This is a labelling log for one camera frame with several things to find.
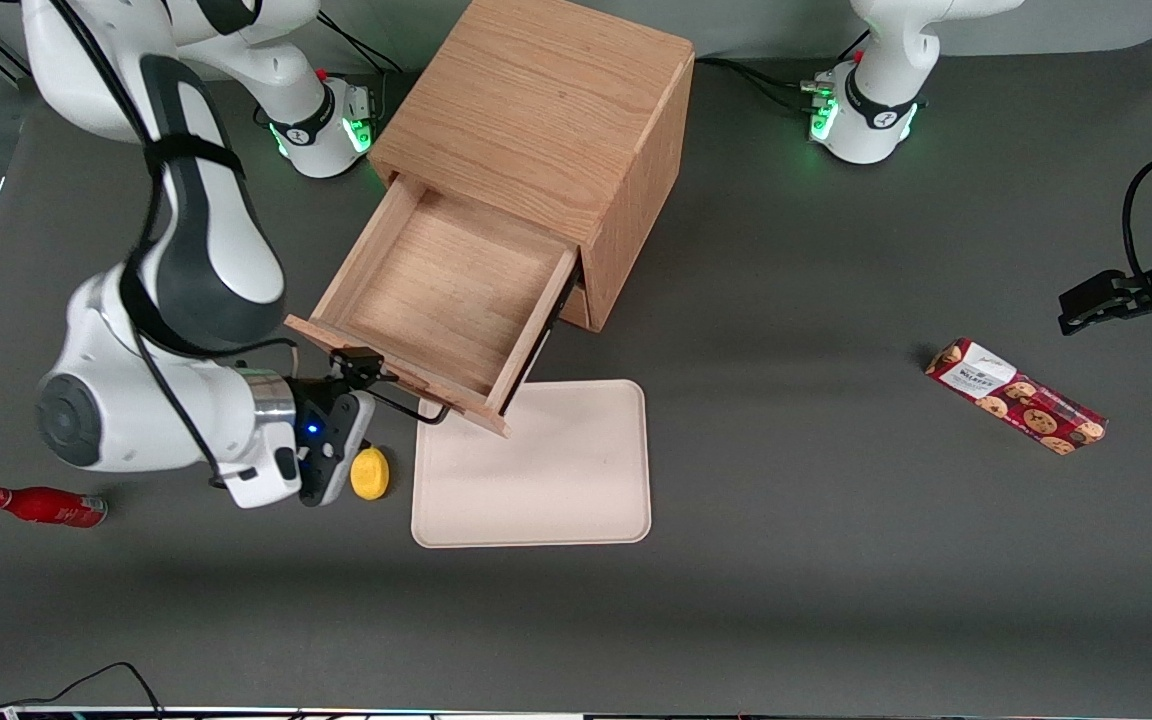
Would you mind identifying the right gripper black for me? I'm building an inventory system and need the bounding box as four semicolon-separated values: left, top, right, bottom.
294;346;384;506

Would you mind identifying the wooden drawer long black handle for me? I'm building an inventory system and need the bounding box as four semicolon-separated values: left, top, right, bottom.
283;172;580;438

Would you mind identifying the wooden drawer cabinet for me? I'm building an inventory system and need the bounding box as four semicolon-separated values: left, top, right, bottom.
368;0;697;333

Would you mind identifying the yellow lemon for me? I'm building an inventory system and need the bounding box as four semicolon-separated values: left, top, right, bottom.
350;446;392;501

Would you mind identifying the red tartan cookie box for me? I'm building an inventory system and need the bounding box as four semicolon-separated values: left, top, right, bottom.
924;338;1108;457

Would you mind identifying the beige rectangular tray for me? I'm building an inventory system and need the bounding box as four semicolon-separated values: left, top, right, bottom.
411;379;653;550

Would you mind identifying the red bottle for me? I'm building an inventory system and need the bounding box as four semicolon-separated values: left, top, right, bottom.
0;486;109;529

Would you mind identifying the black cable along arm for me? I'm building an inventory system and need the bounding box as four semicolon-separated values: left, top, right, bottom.
51;0;299;491

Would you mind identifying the black base cable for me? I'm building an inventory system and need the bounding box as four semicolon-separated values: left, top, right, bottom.
694;56;832;113
316;10;403;74

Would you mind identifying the thin black table cable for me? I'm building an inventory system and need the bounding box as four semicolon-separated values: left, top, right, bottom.
0;661;169;720

